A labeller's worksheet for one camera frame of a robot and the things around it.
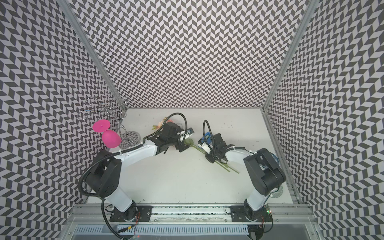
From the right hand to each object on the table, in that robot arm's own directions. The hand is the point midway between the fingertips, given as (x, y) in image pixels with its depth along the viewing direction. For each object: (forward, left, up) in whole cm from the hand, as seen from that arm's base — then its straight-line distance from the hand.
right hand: (208, 155), depth 94 cm
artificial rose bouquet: (+5, +11, +8) cm, 14 cm away
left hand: (+7, +14, +11) cm, 18 cm away
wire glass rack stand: (+38, +72, +4) cm, 82 cm away
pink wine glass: (-1, +51, +22) cm, 56 cm away
